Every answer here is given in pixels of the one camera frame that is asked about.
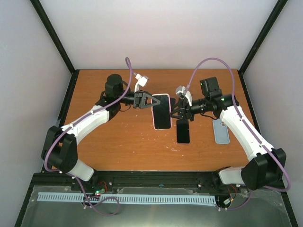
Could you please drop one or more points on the light blue phone case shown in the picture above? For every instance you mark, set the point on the light blue phone case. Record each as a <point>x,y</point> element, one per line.
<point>221,134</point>

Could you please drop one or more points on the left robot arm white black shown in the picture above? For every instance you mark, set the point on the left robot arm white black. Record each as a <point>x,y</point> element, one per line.
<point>60,148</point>

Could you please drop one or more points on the right black frame post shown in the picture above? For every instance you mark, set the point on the right black frame post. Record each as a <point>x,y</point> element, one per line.
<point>273,16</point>

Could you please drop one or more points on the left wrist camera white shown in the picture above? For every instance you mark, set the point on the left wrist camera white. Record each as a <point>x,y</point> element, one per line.
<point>141,81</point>

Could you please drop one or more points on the left black frame post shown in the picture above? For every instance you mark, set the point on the left black frame post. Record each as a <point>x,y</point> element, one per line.
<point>53,34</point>

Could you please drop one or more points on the light blue cable duct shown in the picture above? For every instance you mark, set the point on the light blue cable duct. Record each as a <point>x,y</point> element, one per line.
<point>133,199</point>

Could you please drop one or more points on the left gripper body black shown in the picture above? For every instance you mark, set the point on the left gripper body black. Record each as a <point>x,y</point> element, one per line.
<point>138,98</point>

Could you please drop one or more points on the small green circuit board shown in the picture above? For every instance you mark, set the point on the small green circuit board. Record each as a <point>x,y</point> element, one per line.
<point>100,191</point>

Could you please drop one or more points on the blue-edged black smartphone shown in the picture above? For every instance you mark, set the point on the blue-edged black smartphone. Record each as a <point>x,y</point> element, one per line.
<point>172,103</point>

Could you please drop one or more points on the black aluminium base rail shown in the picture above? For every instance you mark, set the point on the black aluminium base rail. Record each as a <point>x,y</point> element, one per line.
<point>201,182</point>

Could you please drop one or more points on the black frame post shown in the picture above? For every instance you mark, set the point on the black frame post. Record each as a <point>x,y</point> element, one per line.
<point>53,34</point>
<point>273,16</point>

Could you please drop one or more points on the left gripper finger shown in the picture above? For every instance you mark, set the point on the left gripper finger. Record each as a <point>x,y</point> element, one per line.
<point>147,98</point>
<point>145,105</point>

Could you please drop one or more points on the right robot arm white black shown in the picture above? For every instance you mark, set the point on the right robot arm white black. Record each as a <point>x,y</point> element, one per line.
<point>266,163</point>

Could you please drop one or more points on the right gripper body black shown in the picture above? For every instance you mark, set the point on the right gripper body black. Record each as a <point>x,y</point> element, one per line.
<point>190,114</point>

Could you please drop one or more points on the beige phone case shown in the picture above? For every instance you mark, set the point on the beige phone case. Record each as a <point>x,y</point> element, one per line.
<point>161,112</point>

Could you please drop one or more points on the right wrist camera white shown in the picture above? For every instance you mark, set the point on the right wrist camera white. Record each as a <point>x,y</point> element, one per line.
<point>183,93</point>

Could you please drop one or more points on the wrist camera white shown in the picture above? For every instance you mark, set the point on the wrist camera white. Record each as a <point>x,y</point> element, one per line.
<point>183,93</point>
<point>141,81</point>

